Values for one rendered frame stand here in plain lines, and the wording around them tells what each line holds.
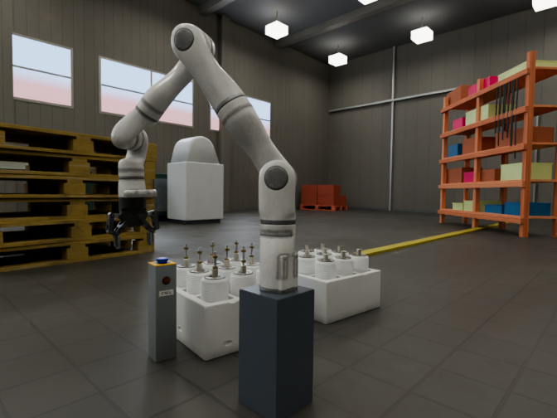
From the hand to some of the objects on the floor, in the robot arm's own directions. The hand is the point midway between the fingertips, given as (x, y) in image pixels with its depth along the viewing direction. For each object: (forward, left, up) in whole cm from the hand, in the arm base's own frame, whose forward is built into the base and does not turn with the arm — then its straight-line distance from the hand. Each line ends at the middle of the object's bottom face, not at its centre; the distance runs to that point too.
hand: (134, 245), depth 107 cm
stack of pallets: (+242, -44, -39) cm, 249 cm away
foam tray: (+9, -42, -39) cm, 58 cm away
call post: (+5, -12, -39) cm, 41 cm away
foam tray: (+1, -96, -39) cm, 104 cm away
